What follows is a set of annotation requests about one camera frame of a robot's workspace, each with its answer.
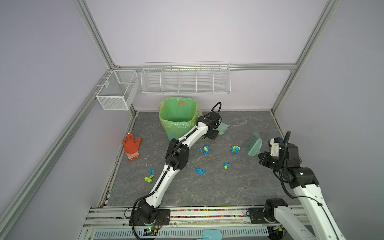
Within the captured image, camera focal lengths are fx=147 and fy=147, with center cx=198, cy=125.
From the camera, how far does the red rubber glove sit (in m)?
0.98

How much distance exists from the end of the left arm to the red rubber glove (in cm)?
46

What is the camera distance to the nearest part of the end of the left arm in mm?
786
